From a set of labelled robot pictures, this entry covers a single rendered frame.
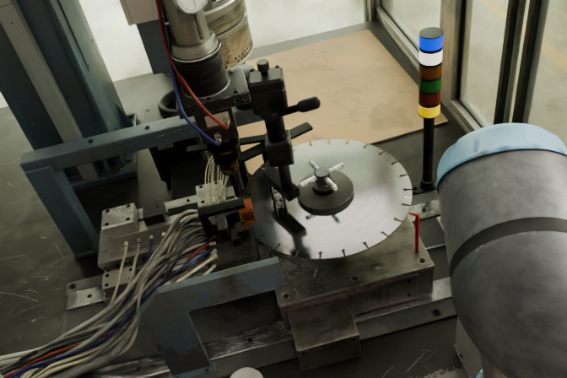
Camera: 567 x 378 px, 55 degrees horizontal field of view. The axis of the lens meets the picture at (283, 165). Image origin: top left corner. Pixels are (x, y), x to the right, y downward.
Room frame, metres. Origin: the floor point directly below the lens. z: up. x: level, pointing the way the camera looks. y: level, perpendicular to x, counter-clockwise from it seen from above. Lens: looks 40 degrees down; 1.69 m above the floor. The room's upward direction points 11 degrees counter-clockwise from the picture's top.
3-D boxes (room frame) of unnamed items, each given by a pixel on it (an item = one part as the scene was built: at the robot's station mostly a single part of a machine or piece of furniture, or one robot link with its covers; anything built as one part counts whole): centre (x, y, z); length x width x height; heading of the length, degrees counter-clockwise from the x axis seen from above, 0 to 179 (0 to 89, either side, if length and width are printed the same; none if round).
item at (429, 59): (0.93, -0.33, 1.11); 0.05 x 0.04 x 0.03; 4
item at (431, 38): (0.93, -0.33, 1.14); 0.05 x 0.04 x 0.03; 4
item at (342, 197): (0.77, -0.07, 0.96); 0.11 x 0.11 x 0.03
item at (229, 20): (1.53, 0.17, 0.93); 0.31 x 0.31 x 0.36
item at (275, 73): (0.74, 0.00, 1.17); 0.06 x 0.05 x 0.20; 85
